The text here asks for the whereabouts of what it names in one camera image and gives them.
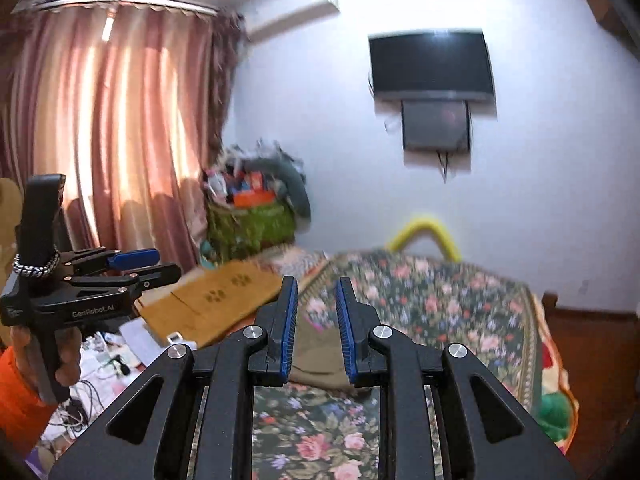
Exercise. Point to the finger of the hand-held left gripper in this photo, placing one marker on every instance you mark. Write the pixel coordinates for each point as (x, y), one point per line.
(132, 259)
(160, 274)

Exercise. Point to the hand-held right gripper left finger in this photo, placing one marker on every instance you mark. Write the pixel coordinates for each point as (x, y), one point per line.
(287, 330)

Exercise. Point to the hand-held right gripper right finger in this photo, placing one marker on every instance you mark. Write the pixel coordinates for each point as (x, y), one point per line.
(345, 330)

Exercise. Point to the olive green pants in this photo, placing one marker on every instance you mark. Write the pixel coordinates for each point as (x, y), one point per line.
(320, 355)

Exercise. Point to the person's left hand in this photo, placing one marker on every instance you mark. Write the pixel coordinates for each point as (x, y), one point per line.
(69, 355)

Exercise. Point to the wooden folding table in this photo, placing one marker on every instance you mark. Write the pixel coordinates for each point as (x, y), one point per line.
(215, 295)

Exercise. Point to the striped cloth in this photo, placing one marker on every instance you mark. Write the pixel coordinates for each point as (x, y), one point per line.
(295, 262)

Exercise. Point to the floral bedspread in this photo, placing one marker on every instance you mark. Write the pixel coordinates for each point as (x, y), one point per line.
(425, 300)

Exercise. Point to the green storage bag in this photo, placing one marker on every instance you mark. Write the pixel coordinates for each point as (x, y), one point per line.
(250, 230)

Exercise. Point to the orange box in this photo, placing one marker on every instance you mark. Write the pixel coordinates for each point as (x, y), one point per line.
(252, 199)

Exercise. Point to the pink curtain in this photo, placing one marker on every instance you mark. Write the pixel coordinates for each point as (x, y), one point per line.
(125, 135)

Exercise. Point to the grey cloth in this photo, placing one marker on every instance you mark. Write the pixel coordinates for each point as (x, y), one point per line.
(295, 185)

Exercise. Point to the colourful fleece blanket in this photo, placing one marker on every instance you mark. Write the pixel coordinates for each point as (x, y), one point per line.
(555, 400)

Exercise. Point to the white air conditioner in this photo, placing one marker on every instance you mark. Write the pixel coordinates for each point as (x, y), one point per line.
(290, 5)

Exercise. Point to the brown wooden door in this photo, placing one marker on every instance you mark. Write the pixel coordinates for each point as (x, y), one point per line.
(605, 0)

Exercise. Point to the small black wall monitor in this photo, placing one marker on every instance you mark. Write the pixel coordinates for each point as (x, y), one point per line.
(435, 125)

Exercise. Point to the white curtain rail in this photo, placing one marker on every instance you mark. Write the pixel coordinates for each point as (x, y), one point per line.
(120, 2)

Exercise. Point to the wall-mounted black television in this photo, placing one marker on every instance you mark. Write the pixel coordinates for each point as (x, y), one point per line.
(430, 62)

